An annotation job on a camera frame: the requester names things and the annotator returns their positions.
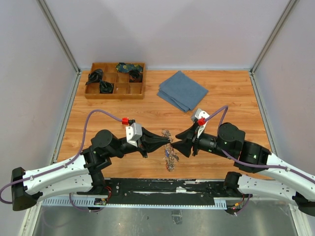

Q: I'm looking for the metal disc with keyrings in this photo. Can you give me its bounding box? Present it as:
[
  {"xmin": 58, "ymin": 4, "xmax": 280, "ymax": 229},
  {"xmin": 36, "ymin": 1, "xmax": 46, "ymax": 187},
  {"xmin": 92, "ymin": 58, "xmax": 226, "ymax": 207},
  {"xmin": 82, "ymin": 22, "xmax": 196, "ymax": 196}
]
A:
[{"xmin": 161, "ymin": 129, "xmax": 179, "ymax": 172}]

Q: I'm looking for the dark rolled cloth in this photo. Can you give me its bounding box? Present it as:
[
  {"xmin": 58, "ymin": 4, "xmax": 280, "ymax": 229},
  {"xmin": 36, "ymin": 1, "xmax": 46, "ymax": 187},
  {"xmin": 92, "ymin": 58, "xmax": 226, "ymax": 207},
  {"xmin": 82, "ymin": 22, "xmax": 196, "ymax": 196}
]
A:
[
  {"xmin": 85, "ymin": 68, "xmax": 103, "ymax": 86},
  {"xmin": 99, "ymin": 81, "xmax": 114, "ymax": 94},
  {"xmin": 128, "ymin": 69, "xmax": 143, "ymax": 83}
]

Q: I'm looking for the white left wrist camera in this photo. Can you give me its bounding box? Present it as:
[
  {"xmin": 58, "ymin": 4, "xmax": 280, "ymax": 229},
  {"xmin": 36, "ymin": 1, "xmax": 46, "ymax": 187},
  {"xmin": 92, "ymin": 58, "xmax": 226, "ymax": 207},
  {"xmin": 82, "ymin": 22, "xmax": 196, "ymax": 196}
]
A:
[{"xmin": 122, "ymin": 118, "xmax": 143, "ymax": 147}]

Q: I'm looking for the blue yellow patterned cloth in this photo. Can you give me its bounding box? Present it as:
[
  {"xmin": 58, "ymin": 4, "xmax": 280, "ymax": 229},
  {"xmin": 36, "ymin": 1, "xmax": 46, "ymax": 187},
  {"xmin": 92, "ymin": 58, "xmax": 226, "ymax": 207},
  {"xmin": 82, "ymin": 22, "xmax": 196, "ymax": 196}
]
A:
[{"xmin": 115, "ymin": 62, "xmax": 143, "ymax": 73}]

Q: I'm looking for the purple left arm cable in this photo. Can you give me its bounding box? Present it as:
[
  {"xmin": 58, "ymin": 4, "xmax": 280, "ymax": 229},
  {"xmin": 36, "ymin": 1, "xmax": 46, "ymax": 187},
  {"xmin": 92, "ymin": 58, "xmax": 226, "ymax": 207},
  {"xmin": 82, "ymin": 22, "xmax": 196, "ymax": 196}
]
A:
[{"xmin": 0, "ymin": 109, "xmax": 124, "ymax": 213}]

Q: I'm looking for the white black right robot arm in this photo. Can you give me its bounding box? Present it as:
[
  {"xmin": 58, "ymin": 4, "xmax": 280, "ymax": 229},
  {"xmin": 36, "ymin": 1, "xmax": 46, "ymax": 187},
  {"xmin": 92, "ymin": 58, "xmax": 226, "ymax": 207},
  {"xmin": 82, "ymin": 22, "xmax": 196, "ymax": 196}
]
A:
[{"xmin": 172, "ymin": 122, "xmax": 315, "ymax": 216}]

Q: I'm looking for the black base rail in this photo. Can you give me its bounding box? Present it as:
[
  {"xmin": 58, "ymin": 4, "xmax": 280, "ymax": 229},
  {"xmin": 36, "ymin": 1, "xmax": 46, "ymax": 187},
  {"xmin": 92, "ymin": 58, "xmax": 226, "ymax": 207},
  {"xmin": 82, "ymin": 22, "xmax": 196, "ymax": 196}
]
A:
[{"xmin": 89, "ymin": 178, "xmax": 244, "ymax": 208}]

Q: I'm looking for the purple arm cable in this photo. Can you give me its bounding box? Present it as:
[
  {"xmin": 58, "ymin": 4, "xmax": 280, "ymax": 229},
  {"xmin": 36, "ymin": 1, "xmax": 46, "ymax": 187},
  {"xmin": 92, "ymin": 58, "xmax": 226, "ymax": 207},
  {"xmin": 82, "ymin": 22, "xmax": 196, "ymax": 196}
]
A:
[
  {"xmin": 204, "ymin": 105, "xmax": 315, "ymax": 185},
  {"xmin": 0, "ymin": 109, "xmax": 124, "ymax": 213}
]

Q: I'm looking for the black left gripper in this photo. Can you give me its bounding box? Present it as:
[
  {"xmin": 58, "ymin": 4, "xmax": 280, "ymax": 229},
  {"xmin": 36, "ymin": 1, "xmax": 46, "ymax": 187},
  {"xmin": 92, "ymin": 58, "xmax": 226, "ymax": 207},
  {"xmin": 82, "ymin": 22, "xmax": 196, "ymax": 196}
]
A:
[{"xmin": 108, "ymin": 126, "xmax": 171, "ymax": 157}]

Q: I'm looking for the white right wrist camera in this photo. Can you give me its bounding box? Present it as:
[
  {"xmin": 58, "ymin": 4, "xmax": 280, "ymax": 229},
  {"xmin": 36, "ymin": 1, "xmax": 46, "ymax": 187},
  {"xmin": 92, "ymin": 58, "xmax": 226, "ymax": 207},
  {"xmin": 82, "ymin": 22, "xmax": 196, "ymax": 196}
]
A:
[{"xmin": 190, "ymin": 108, "xmax": 210, "ymax": 138}]

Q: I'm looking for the wooden compartment tray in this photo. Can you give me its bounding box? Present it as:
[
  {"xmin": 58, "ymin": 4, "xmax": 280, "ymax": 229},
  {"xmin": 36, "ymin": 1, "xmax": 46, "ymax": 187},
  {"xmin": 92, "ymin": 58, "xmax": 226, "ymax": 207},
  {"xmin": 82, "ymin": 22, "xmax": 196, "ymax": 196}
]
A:
[{"xmin": 85, "ymin": 62, "xmax": 146, "ymax": 99}]

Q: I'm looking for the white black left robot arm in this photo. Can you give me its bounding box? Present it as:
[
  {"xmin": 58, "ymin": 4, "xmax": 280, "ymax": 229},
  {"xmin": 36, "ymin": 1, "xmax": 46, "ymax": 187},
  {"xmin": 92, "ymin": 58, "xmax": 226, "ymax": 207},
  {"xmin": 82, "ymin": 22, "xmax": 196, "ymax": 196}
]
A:
[{"xmin": 11, "ymin": 128, "xmax": 170, "ymax": 211}]

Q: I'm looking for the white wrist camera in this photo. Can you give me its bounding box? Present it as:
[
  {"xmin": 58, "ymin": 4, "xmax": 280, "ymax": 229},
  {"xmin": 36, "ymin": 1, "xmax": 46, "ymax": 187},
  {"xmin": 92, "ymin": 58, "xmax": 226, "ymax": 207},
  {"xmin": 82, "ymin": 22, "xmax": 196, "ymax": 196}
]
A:
[
  {"xmin": 190, "ymin": 108, "xmax": 210, "ymax": 138},
  {"xmin": 122, "ymin": 118, "xmax": 143, "ymax": 147}
]

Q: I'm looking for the dark rolled cloth right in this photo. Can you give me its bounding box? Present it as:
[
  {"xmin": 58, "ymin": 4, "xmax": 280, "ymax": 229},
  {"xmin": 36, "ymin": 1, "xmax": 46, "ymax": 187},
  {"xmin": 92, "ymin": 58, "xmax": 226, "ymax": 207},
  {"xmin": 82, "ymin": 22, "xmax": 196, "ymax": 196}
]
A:
[{"xmin": 128, "ymin": 69, "xmax": 143, "ymax": 83}]

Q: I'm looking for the dark rolled cloth middle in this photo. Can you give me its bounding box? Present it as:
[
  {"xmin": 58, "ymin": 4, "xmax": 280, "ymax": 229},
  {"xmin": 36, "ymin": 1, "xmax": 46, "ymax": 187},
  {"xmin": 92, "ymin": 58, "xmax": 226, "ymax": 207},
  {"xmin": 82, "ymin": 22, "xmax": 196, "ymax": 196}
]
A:
[{"xmin": 99, "ymin": 81, "xmax": 114, "ymax": 94}]

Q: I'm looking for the dark rolled cloth left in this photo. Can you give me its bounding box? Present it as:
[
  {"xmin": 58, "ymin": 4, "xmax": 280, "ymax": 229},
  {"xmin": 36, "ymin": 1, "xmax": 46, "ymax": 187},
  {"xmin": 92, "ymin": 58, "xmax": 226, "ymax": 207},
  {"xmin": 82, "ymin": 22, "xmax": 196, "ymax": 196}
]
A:
[{"xmin": 85, "ymin": 68, "xmax": 103, "ymax": 86}]

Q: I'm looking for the folded blue cloth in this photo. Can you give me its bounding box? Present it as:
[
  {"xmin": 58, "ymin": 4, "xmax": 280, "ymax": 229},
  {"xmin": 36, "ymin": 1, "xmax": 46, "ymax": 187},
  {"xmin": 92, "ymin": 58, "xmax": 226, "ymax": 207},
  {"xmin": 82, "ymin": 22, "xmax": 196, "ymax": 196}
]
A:
[{"xmin": 157, "ymin": 71, "xmax": 209, "ymax": 113}]

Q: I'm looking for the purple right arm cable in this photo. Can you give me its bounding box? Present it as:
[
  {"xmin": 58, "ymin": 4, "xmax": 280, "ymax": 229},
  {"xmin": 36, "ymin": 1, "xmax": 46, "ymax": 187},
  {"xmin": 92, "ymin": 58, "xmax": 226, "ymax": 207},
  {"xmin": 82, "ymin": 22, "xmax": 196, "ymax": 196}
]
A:
[{"xmin": 204, "ymin": 105, "xmax": 315, "ymax": 185}]

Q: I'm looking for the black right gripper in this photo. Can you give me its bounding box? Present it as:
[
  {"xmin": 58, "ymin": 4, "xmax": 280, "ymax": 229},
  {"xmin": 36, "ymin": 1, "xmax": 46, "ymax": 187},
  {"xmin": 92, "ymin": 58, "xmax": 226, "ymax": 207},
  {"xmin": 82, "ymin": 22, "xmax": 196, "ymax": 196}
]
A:
[{"xmin": 170, "ymin": 122, "xmax": 233, "ymax": 158}]

